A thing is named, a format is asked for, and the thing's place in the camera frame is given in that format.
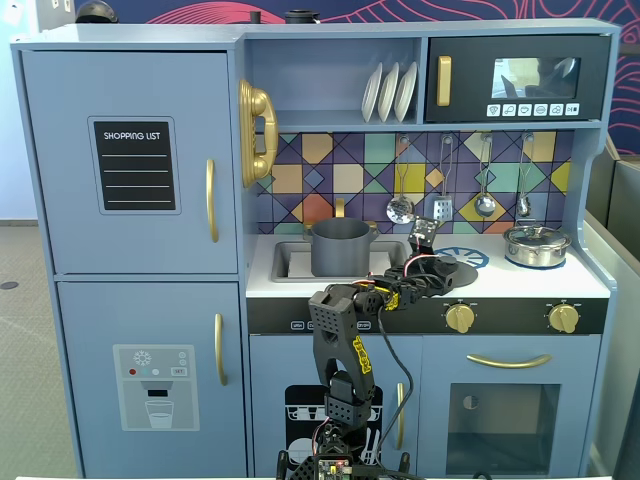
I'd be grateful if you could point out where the gold freezer door handle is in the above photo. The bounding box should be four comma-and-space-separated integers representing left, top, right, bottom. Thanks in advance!
214, 313, 229, 387

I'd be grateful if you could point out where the blue oven door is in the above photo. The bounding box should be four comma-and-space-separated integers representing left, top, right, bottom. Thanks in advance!
421, 334, 603, 476

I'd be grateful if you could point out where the steel ladle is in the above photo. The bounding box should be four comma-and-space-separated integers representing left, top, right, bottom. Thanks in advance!
473, 132, 498, 219

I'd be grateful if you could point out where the gold stove knob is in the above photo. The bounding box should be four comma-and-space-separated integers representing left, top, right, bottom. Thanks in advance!
444, 302, 476, 335
548, 303, 581, 335

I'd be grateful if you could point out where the blue fridge door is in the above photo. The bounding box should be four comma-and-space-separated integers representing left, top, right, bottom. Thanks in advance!
20, 49, 239, 275

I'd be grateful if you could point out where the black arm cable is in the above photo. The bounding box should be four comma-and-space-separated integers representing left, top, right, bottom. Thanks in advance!
372, 299, 415, 466

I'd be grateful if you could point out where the steel slotted spatula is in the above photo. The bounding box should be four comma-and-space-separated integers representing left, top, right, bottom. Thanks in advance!
432, 132, 455, 221

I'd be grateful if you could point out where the blue toy kitchen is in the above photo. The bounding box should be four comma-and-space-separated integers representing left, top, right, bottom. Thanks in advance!
9, 18, 621, 479

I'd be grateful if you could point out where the robot controller board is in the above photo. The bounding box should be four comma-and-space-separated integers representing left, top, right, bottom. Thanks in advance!
317, 457, 351, 480

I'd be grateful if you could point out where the black microwave door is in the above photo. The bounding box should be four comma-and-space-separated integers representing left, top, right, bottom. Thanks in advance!
424, 34, 614, 124

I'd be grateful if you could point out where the dark gray round lid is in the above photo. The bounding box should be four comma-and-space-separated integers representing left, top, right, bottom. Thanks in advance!
417, 255, 480, 291

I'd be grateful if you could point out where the steel pot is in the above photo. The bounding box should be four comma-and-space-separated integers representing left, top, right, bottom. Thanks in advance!
503, 234, 572, 268

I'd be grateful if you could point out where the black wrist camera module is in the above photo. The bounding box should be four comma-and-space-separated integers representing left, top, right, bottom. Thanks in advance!
407, 213, 445, 261

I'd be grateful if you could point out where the steel skimmer spoon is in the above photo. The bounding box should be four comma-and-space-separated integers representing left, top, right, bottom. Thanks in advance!
385, 133, 416, 225

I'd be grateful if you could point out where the gold oven handle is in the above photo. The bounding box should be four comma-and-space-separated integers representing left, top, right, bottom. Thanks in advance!
466, 353, 553, 370

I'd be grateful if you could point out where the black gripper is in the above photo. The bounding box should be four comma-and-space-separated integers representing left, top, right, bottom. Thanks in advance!
384, 257, 457, 307

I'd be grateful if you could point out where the gold dishwasher door handle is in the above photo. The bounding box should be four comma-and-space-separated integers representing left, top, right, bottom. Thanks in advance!
396, 382, 406, 451

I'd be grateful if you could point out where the gray cooking pot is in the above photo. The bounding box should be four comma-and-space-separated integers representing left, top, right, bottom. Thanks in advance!
303, 218, 379, 278

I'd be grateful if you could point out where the blue dishwasher door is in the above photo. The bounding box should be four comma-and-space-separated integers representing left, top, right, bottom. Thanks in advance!
248, 334, 423, 476

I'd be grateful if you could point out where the gray sink basin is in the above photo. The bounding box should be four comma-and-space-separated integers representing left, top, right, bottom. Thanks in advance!
271, 239, 411, 284

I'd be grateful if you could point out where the black domed object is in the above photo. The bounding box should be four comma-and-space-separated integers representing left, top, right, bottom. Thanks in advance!
74, 0, 120, 25

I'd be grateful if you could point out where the black round container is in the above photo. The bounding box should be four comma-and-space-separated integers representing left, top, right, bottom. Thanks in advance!
284, 8, 321, 26

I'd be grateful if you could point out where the ice dispenser decal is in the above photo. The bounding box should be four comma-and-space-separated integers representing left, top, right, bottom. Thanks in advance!
112, 343, 200, 432

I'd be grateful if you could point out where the gold microwave handle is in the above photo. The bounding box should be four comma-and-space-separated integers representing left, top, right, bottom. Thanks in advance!
436, 55, 453, 108

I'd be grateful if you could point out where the gold fridge door handle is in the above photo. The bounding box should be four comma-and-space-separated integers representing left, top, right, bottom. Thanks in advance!
205, 158, 220, 244

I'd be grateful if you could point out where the gold toy telephone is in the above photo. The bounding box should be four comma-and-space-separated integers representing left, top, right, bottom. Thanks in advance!
237, 78, 279, 189

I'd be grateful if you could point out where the shopping list chalkboard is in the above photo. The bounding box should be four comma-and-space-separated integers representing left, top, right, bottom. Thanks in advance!
87, 116, 182, 216

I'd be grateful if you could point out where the blue freezer door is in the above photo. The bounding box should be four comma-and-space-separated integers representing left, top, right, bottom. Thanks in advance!
56, 280, 249, 476

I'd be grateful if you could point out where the white plate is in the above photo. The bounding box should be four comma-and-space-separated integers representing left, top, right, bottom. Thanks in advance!
393, 60, 419, 123
377, 62, 401, 123
361, 62, 384, 124

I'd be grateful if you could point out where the steel pot lid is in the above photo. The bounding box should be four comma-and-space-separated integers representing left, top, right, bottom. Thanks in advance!
504, 224, 571, 246

